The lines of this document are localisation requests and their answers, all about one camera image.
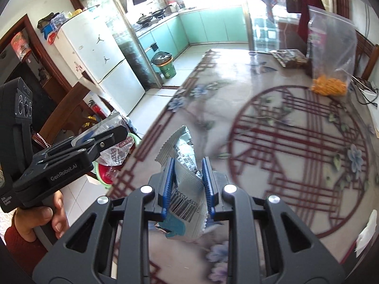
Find slatted wooden chair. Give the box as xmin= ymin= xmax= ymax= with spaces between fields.
xmin=352 ymin=30 xmax=379 ymax=80

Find black wok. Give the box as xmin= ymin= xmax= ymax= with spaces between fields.
xmin=136 ymin=13 xmax=154 ymax=26

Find dark snack packet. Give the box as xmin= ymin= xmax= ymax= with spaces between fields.
xmin=271 ymin=49 xmax=311 ymax=68

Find dark green cloth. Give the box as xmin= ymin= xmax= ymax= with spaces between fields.
xmin=37 ymin=12 xmax=55 ymax=28

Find dark red garment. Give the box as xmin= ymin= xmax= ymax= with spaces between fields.
xmin=298 ymin=0 xmax=325 ymax=48

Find glass sliding door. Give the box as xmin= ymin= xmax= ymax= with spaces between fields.
xmin=244 ymin=0 xmax=299 ymax=52

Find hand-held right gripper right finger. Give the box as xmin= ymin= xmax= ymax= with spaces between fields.
xmin=201 ymin=156 xmax=345 ymax=284

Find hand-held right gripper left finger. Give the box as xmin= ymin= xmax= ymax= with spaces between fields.
xmin=32 ymin=157 xmax=176 ymax=284

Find carved dark wooden chair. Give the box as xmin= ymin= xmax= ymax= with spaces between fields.
xmin=38 ymin=78 xmax=119 ymax=149

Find person's left hand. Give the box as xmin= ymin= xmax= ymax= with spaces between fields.
xmin=13 ymin=189 xmax=68 ymax=242

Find clear plastic wrapper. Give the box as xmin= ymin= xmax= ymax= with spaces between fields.
xmin=80 ymin=111 xmax=135 ymax=166

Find red fire extinguisher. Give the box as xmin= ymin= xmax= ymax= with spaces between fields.
xmin=87 ymin=100 xmax=108 ymax=119

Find green trash can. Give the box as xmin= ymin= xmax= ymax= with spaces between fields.
xmin=151 ymin=52 xmax=176 ymax=79

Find floral printed tablecloth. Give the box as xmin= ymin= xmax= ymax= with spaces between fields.
xmin=107 ymin=49 xmax=379 ymax=284

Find white refrigerator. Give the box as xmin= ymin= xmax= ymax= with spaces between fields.
xmin=53 ymin=4 xmax=146 ymax=116

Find red basin with green rim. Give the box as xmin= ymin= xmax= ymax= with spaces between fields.
xmin=94 ymin=133 xmax=143 ymax=188

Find black handbag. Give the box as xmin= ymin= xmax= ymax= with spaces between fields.
xmin=285 ymin=0 xmax=303 ymax=14

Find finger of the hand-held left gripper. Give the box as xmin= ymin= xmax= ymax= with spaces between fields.
xmin=71 ymin=125 xmax=128 ymax=148
xmin=75 ymin=135 xmax=116 ymax=155

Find teal kitchen base cabinets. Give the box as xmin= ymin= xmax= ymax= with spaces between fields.
xmin=138 ymin=6 xmax=249 ymax=60

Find silver foil snack wrapper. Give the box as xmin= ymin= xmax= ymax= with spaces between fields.
xmin=155 ymin=125 xmax=208 ymax=241

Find person's left forearm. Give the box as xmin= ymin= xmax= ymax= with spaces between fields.
xmin=4 ymin=222 xmax=49 ymax=262

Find blue storage boxes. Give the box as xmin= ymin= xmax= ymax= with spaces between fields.
xmin=41 ymin=13 xmax=67 ymax=40

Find white paper tissue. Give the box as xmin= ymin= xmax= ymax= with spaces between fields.
xmin=354 ymin=214 xmax=376 ymax=258

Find red wall hanging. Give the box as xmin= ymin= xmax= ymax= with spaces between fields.
xmin=10 ymin=31 xmax=32 ymax=61

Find clear zip bag orange snacks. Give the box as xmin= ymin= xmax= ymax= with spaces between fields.
xmin=306 ymin=6 xmax=357 ymax=97

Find dark bottle with pink label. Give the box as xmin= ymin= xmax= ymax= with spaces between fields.
xmin=305 ymin=30 xmax=326 ymax=77

